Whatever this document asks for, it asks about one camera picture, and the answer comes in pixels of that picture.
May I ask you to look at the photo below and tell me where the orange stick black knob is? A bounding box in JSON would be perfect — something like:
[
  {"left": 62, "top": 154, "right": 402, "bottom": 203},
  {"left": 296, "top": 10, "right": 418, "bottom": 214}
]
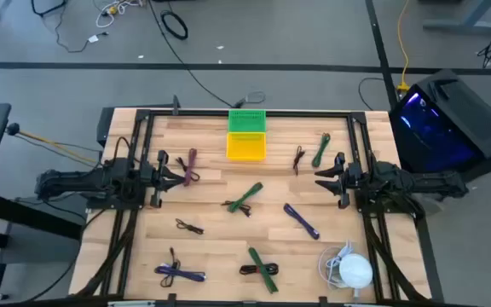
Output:
[{"left": 5, "top": 122, "right": 101, "bottom": 166}]

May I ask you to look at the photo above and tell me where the thin black looped floor cable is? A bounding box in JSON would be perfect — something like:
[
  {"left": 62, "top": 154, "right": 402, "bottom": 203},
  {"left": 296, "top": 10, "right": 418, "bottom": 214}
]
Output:
[{"left": 358, "top": 77, "right": 396, "bottom": 112}]

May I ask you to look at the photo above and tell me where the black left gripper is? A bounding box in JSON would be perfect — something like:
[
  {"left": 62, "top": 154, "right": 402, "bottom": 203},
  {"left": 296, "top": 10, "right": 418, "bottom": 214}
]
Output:
[{"left": 141, "top": 149, "right": 186, "bottom": 209}]

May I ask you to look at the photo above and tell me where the black aluminium table frame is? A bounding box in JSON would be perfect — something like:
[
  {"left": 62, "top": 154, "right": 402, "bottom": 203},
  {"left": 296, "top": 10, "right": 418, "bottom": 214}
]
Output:
[{"left": 74, "top": 108, "right": 445, "bottom": 307}]

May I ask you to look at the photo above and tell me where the yellow floor extension cable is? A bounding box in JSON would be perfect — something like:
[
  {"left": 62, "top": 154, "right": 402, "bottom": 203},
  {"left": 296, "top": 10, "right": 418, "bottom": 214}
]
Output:
[{"left": 396, "top": 0, "right": 412, "bottom": 93}]

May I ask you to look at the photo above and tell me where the black computer tower blue light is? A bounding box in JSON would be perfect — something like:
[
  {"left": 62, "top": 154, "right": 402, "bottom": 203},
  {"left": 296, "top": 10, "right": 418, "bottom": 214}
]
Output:
[{"left": 388, "top": 68, "right": 491, "bottom": 193}]

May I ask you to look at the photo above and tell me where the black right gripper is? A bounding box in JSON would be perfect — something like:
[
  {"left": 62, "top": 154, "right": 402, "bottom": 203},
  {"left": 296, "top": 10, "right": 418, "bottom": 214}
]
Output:
[{"left": 314, "top": 151, "right": 360, "bottom": 210}]

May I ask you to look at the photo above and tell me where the green plastic mesh basket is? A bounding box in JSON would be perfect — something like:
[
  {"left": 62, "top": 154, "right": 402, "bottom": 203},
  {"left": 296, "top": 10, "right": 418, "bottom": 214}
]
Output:
[{"left": 228, "top": 109, "right": 268, "bottom": 134}]

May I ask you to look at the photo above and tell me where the grey desk leg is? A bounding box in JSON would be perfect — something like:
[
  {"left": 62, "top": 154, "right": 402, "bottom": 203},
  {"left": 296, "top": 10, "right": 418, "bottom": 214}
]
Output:
[{"left": 422, "top": 0, "right": 491, "bottom": 35}]

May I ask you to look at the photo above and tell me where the white cable bundle yellow plug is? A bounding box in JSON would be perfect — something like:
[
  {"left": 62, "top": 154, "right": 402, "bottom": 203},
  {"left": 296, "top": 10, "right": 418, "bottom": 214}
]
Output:
[{"left": 95, "top": 0, "right": 144, "bottom": 29}]

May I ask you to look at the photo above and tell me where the long black floor cable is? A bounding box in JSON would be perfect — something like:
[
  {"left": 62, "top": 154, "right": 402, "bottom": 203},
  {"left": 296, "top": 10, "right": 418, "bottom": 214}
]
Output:
[{"left": 147, "top": 0, "right": 268, "bottom": 110}]

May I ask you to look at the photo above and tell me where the black cable white adapter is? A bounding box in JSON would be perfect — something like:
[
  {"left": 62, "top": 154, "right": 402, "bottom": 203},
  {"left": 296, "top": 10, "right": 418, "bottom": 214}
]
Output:
[{"left": 53, "top": 3, "right": 110, "bottom": 55}]

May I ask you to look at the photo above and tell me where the yellow plastic mesh basket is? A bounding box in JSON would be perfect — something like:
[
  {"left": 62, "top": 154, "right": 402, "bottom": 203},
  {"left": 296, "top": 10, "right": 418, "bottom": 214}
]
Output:
[{"left": 226, "top": 131, "right": 268, "bottom": 162}]

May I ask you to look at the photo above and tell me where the green braided cable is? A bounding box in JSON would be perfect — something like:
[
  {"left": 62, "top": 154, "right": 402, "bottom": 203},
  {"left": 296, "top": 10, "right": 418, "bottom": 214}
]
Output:
[
  {"left": 311, "top": 132, "right": 332, "bottom": 169},
  {"left": 227, "top": 182, "right": 264, "bottom": 213},
  {"left": 247, "top": 246, "right": 280, "bottom": 294}
]

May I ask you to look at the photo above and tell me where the white lamp cord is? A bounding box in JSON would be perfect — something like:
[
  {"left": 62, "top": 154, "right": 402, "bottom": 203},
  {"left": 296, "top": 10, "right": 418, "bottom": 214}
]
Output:
[{"left": 316, "top": 240, "right": 355, "bottom": 292}]

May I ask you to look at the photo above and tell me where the white bulb lamp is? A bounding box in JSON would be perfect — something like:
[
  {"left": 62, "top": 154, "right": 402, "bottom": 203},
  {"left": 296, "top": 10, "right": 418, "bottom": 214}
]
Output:
[{"left": 338, "top": 253, "right": 374, "bottom": 299}]

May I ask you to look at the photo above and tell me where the plum purple cable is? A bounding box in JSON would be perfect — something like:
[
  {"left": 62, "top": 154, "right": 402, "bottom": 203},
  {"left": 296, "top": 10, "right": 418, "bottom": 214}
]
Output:
[{"left": 184, "top": 148, "right": 201, "bottom": 188}]

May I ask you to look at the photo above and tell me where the long violet blue cable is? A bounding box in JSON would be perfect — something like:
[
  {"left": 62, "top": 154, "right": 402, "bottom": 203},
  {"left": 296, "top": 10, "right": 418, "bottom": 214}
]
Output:
[{"left": 153, "top": 264, "right": 207, "bottom": 283}]

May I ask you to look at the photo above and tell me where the black control box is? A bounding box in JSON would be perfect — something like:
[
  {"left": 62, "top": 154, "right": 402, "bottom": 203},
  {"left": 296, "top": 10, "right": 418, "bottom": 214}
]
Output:
[{"left": 95, "top": 106, "right": 117, "bottom": 148}]

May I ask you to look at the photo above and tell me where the black braided cable sleeve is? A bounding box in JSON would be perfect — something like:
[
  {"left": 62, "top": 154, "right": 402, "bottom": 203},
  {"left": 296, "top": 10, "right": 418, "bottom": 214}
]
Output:
[
  {"left": 362, "top": 212, "right": 424, "bottom": 301},
  {"left": 74, "top": 208, "right": 141, "bottom": 298}
]

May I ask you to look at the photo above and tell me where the coiled black floor cable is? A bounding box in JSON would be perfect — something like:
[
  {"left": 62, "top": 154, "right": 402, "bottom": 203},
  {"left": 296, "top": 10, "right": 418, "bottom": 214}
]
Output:
[{"left": 159, "top": 10, "right": 189, "bottom": 42}]

